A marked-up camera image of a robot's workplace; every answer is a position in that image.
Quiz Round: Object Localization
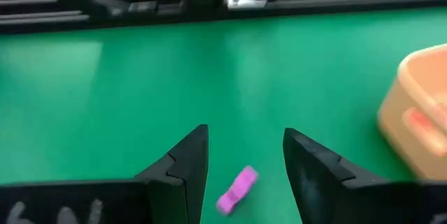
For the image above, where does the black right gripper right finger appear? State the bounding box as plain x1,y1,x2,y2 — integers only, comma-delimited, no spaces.
282,128,387,224

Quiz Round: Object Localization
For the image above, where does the black metal table frame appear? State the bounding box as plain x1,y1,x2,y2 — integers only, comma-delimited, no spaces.
0,0,447,36

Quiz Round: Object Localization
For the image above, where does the small purple foam decoration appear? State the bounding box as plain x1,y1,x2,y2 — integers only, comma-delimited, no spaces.
216,165,259,216

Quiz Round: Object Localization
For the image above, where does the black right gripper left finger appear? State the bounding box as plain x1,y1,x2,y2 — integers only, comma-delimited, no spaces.
134,124,210,224

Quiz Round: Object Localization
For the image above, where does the orange plastic basket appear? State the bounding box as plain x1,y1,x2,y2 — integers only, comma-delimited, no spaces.
376,44,447,181

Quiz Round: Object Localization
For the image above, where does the green table mat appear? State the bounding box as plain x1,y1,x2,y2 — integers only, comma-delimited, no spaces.
0,6,447,224

